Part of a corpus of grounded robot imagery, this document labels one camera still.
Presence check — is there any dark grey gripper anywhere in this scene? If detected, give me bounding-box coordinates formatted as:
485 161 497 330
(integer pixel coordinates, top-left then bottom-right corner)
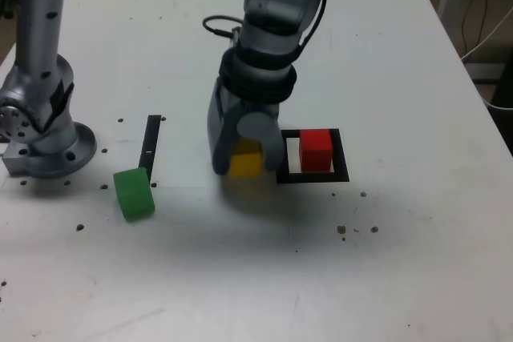
206 76 285 177

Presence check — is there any yellow cube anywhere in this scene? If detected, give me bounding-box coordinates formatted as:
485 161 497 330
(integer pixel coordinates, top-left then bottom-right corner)
228 137 265 179

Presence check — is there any red cube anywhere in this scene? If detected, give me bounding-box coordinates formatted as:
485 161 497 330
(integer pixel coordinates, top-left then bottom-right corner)
299 129 334 173

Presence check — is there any green cube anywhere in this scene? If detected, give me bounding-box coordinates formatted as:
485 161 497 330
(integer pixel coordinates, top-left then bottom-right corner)
112 166 156 223

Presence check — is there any black tape square outline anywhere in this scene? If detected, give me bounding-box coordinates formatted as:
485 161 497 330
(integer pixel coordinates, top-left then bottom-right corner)
275 128 350 183

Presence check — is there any black tape strip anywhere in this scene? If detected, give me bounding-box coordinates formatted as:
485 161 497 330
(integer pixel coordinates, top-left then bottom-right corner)
138 115 162 181

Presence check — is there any grey flat box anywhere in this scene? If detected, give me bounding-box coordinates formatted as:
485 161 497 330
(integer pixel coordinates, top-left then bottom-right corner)
464 62 505 85

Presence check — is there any thin black hanging cable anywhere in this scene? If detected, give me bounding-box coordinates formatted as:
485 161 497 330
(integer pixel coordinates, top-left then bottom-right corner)
460 0 490 54

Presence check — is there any white curved cable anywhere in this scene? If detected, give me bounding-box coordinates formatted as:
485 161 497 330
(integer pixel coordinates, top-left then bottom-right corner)
479 91 513 111

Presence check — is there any thin white cable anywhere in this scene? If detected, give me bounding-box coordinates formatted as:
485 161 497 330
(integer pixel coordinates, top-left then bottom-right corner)
460 9 513 63

